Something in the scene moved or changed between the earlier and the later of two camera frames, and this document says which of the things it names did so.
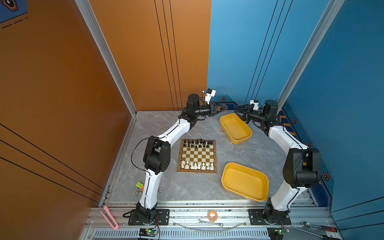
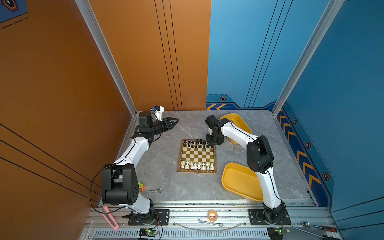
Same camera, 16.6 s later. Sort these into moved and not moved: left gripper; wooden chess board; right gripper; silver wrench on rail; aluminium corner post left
Moved: right gripper; left gripper
Not moved: wooden chess board; silver wrench on rail; aluminium corner post left
